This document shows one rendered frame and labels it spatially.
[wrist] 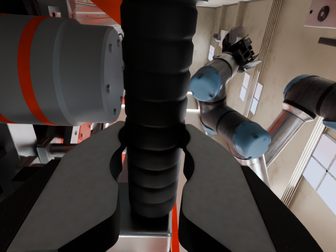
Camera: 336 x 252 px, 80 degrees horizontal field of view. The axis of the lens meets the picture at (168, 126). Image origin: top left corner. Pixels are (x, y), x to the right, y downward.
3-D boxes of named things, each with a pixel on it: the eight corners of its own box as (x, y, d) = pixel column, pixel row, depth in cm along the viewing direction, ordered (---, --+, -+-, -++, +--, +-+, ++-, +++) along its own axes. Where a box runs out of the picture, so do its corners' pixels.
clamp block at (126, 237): (35, 232, 13) (53, 274, 16) (173, 235, 14) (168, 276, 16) (67, 178, 18) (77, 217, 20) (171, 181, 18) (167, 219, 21)
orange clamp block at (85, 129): (48, 138, 52) (63, 144, 61) (79, 139, 52) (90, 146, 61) (53, 112, 54) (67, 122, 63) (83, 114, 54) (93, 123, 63)
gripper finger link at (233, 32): (246, 19, 67) (246, 40, 63) (231, 30, 71) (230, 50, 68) (240, 13, 65) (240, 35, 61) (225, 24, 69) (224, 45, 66)
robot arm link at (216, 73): (188, 103, 54) (184, 72, 49) (207, 85, 61) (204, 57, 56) (216, 107, 49) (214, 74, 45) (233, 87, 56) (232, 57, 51)
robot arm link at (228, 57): (215, 87, 59) (201, 63, 58) (221, 81, 62) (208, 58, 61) (237, 77, 54) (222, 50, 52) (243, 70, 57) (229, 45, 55)
